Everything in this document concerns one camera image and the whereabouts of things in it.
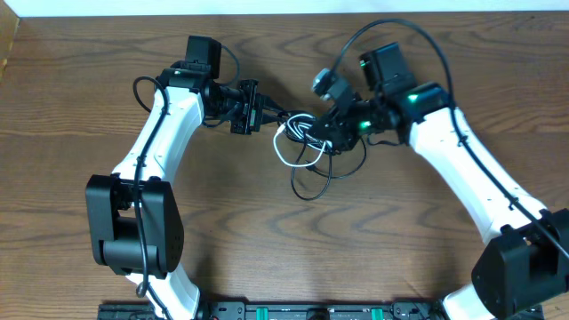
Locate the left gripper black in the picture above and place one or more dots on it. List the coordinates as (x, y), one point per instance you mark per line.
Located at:
(257, 113)

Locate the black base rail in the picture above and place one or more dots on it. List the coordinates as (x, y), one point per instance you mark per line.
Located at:
(236, 310)

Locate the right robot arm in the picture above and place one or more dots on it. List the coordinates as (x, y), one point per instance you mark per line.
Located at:
(524, 262)

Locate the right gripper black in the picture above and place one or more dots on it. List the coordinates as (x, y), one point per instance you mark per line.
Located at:
(337, 132)

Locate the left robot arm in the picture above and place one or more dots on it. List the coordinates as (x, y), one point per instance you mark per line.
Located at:
(135, 225)

